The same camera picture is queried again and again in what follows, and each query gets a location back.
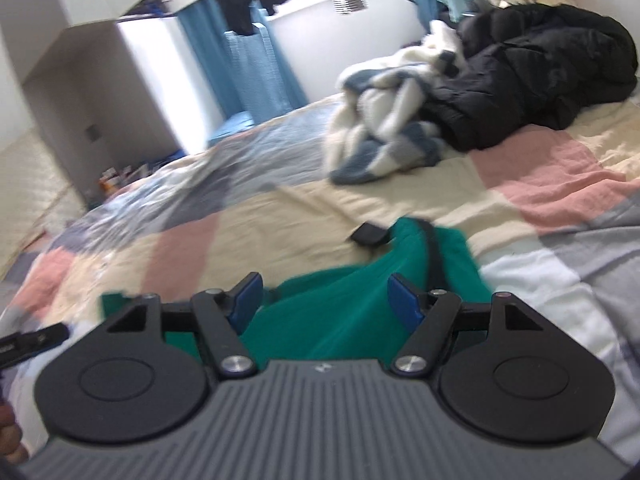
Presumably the green sweatshirt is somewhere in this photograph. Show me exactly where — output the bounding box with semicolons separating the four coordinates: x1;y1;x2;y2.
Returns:
102;217;494;361

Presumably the patchwork bed quilt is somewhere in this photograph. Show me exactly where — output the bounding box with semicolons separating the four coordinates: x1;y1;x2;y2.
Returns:
0;90;640;466

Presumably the black puffer jacket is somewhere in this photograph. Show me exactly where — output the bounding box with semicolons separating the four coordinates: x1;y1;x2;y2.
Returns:
427;3;640;152

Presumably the blue curtain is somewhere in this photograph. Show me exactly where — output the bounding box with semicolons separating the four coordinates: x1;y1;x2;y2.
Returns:
177;0;309;127

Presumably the cluster of small bottles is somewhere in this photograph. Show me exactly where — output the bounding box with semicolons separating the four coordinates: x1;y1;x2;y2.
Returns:
97;162;152;194

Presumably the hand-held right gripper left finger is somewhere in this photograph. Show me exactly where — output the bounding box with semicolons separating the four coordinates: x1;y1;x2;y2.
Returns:
104;271;265;381

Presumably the white wardrobe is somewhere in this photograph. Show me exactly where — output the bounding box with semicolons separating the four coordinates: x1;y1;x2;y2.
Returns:
0;0;222;206

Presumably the white grey fleece blanket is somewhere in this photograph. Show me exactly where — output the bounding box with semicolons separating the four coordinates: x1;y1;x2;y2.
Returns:
325;20;474;186

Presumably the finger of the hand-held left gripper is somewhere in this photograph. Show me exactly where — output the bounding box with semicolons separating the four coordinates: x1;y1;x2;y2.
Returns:
0;322;71;368

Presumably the black strap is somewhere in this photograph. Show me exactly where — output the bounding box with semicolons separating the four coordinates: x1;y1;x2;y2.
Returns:
350;219;449;294

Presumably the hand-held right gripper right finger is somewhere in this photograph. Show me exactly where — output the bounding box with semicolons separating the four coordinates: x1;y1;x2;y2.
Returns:
386;273;547;378

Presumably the person's left hand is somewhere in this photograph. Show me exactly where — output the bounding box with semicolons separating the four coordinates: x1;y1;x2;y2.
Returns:
0;402;27;469

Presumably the beige quilted headboard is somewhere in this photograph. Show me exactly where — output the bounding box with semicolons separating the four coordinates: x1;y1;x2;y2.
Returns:
0;127;89;281

